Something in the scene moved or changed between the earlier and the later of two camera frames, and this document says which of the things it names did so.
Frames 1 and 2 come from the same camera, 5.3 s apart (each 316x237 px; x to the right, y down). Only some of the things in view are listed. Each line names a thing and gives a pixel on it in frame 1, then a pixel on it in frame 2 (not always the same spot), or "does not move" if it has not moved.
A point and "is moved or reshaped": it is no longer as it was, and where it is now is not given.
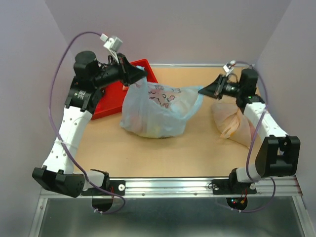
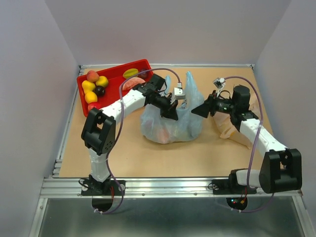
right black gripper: (216, 89) -> (203, 109)
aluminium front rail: (194, 188) does not move
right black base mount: (232, 186) does not move
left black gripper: (129, 73) -> (170, 110)
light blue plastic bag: (158, 110) is moved or reshaped
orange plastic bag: (231, 124) does not move
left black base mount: (117, 187) does not move
